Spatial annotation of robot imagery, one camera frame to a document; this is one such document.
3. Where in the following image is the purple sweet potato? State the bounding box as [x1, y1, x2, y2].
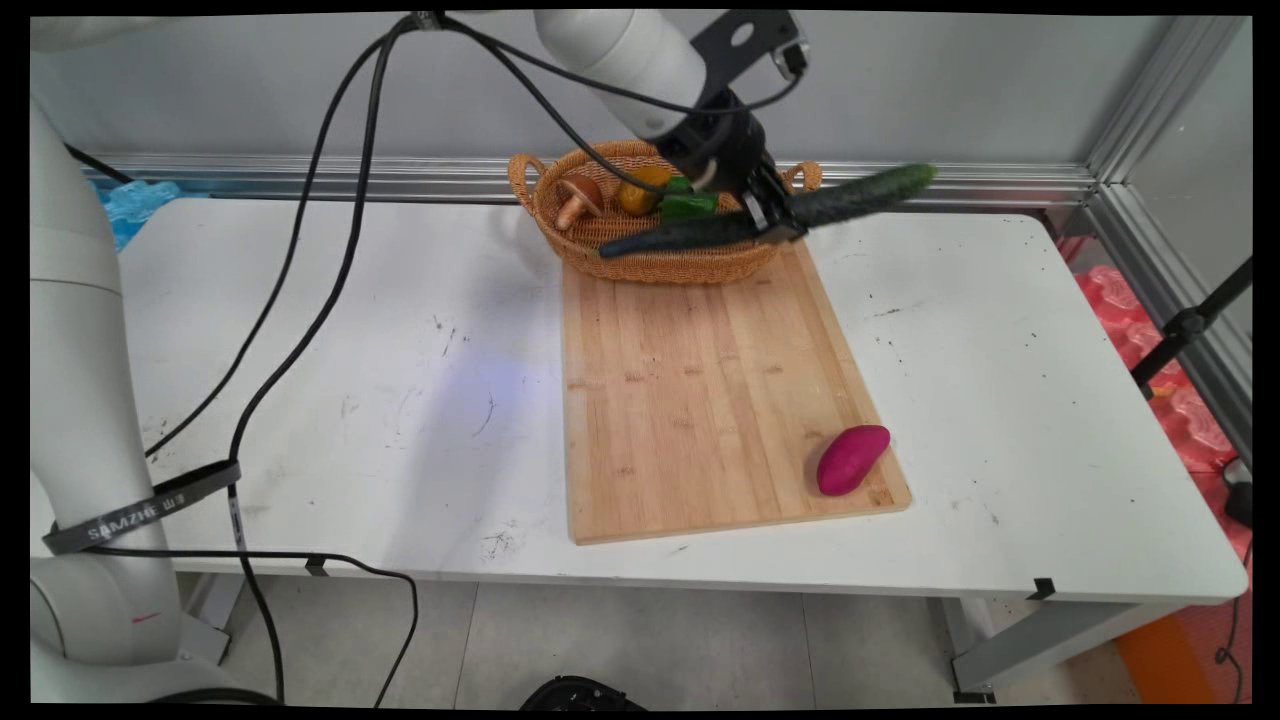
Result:
[816, 424, 892, 498]

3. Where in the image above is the brown toy mushroom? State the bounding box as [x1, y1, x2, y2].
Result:
[555, 173, 605, 232]

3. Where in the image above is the green toy pepper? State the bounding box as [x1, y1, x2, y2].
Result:
[657, 176, 720, 224]

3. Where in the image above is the aluminium frame rail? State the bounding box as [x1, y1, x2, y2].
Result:
[1082, 183, 1253, 466]
[82, 152, 1101, 209]

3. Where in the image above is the thick black cable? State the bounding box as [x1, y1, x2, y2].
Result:
[226, 12, 431, 704]

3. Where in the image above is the black camera cable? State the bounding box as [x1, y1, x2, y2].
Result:
[470, 28, 806, 116]

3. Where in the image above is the blue plastic bag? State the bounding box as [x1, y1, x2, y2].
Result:
[98, 179, 183, 252]

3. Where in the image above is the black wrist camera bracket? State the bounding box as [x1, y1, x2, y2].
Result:
[688, 10, 811, 93]

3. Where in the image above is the small black box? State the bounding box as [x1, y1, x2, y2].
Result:
[1221, 458, 1253, 530]

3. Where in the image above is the grey table leg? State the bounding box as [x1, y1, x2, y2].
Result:
[938, 596, 1186, 704]
[178, 573, 248, 668]

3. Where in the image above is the woven wicker basket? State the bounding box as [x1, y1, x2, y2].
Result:
[507, 140, 824, 287]

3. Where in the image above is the yellow toy pepper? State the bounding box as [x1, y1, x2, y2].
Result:
[614, 165, 674, 218]

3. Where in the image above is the thin black cable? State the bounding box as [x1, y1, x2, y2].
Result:
[145, 25, 401, 461]

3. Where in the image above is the aluminium frame post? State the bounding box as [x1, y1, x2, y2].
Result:
[1085, 15, 1253, 186]

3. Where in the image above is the black velcro cable strap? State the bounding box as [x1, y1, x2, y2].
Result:
[42, 459, 243, 557]

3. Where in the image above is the black tripod stand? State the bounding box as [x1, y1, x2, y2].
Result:
[1129, 257, 1253, 402]

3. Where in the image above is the bamboo cutting board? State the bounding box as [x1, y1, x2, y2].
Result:
[560, 238, 913, 546]

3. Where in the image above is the black floor cable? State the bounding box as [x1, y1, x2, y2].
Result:
[88, 545, 421, 706]

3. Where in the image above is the orange floor panel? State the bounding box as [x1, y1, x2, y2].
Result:
[1113, 608, 1229, 705]

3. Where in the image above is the black round floor device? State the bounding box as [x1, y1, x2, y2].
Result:
[518, 675, 649, 713]

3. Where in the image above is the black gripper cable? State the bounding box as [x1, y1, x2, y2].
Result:
[440, 15, 666, 196]

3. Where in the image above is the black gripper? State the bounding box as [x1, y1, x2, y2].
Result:
[655, 88, 809, 244]

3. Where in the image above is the dark green cucumber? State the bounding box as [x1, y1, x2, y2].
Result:
[598, 163, 938, 259]

